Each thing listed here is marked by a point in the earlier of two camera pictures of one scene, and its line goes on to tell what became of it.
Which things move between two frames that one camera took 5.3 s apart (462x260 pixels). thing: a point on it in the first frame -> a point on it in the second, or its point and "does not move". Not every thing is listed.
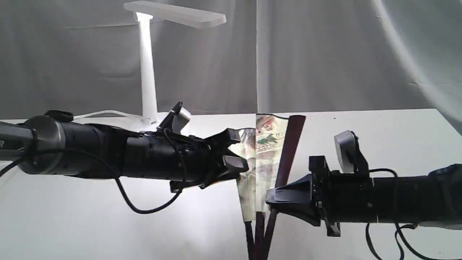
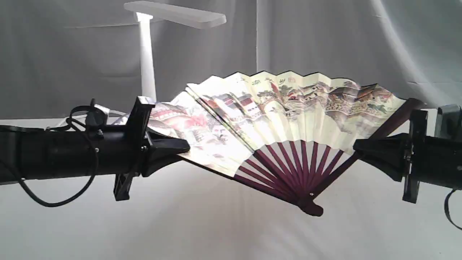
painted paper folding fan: [267, 149] -> [291, 137]
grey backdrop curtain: [270, 56] does not move
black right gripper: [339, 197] -> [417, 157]
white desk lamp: [145, 12] does not move
